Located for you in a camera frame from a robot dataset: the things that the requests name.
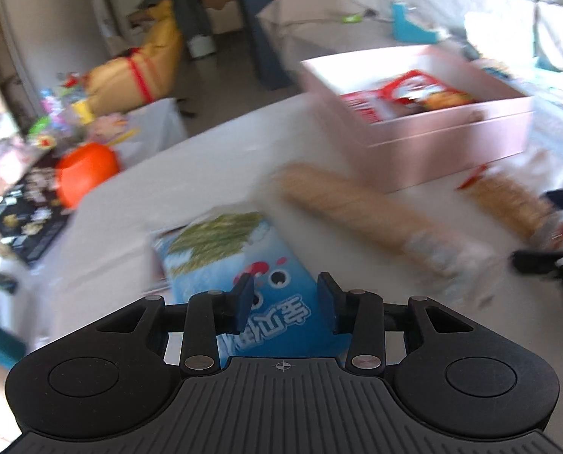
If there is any blue seaweed snack bag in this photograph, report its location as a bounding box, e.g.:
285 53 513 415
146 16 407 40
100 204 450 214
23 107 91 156
153 212 353 370

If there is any dark blue partition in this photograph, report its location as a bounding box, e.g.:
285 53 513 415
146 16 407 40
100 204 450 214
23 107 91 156
235 0 377 90

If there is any cracker packet with orange ends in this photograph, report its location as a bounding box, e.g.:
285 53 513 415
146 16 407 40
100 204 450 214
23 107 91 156
456 165 563 249

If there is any pink plush toy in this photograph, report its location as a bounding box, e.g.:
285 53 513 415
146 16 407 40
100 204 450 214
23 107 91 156
95 113 131 145

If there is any pink cardboard box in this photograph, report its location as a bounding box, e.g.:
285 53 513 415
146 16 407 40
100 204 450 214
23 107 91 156
299 44 535 194

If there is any dark hanging jacket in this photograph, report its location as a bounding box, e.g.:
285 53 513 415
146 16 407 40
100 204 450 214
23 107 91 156
137 0 213 39

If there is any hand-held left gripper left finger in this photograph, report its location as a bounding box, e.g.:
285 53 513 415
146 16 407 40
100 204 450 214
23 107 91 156
92 273 256 374

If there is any long tan biscuit packet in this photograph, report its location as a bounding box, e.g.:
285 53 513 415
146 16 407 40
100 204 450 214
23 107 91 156
269 163 502 294

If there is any black printed board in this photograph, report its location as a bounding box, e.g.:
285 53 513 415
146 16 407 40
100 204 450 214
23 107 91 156
0 151 76 268

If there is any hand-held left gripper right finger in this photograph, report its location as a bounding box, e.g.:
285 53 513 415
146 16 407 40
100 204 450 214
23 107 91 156
316 272 473 373

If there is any orange pumpkin bucket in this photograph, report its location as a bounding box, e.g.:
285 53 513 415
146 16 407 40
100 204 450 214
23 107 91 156
55 143 121 209

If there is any white side table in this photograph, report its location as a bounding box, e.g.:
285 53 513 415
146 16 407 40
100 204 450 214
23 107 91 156
92 98 190 171

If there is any white waste bin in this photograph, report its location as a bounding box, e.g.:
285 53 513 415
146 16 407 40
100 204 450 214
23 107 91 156
187 35 216 60

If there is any red snack bag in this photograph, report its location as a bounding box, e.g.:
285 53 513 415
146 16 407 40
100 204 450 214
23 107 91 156
342 70 476 126

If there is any blue plastic holder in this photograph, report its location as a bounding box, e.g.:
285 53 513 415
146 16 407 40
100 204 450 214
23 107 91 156
391 1 450 44

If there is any cluster of colourful toys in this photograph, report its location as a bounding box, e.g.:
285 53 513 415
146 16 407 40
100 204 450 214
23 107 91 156
26 72 95 149

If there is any grey sofa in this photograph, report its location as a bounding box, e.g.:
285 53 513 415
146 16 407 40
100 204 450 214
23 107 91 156
257 0 563 171

